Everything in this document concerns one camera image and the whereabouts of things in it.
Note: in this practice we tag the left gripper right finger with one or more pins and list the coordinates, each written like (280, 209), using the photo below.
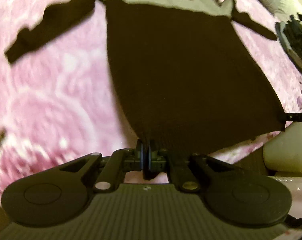
(153, 161)

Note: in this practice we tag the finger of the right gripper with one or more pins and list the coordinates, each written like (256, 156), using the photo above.
(293, 117)

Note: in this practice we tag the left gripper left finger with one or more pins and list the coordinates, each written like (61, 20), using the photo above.
(133, 160)

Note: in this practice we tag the black and grey sweater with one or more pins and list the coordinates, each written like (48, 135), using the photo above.
(182, 75)

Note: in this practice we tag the pink rose blanket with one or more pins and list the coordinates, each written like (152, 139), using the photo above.
(57, 103)

